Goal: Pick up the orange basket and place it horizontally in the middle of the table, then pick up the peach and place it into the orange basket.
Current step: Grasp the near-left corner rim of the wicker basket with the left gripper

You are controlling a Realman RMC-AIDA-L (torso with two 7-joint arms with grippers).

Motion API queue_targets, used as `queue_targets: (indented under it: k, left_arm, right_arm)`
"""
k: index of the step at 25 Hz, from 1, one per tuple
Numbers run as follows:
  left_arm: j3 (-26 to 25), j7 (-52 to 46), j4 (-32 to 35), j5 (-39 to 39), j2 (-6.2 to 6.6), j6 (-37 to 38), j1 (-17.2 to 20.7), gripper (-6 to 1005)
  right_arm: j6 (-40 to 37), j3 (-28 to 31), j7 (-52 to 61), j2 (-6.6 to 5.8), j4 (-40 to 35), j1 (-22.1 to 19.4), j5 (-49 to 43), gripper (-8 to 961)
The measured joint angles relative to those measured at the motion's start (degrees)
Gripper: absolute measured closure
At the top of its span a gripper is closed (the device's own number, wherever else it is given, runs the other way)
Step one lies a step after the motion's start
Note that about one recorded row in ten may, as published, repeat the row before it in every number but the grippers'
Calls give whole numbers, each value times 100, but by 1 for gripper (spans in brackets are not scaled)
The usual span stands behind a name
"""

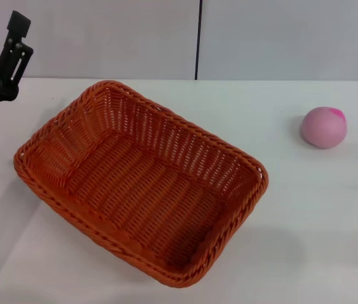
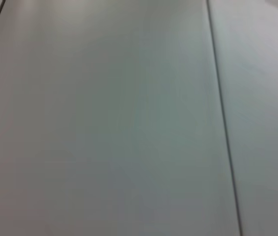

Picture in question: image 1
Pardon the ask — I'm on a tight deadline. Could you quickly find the black vertical wall strip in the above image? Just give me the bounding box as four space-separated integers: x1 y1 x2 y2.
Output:
194 0 204 81

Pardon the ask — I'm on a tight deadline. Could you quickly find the orange woven rectangular basket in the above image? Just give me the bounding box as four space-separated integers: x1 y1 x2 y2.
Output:
13 80 269 289

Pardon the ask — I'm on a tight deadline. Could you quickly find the pink toy peach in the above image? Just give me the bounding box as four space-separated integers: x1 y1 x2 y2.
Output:
302 106 348 150

